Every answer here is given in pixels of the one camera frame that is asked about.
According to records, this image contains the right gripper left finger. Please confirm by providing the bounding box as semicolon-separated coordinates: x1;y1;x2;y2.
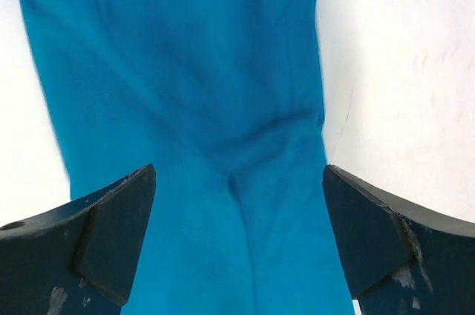
1;165;156;315

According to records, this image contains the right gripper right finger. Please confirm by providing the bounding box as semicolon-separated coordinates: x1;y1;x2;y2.
323;165;474;315

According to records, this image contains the blue t shirt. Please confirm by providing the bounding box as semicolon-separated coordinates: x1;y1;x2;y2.
20;0;353;314

